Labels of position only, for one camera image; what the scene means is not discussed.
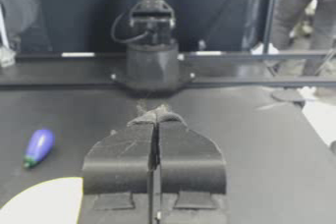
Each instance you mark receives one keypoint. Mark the black metal frame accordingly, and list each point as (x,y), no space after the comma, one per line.
(244,81)

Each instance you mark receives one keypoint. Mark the yellow round plate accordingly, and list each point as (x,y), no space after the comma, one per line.
(48,201)

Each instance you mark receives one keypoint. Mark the purple toy eggplant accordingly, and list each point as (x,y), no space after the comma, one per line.
(39,146)

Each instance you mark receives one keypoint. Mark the person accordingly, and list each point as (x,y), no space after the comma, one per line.
(326,21)

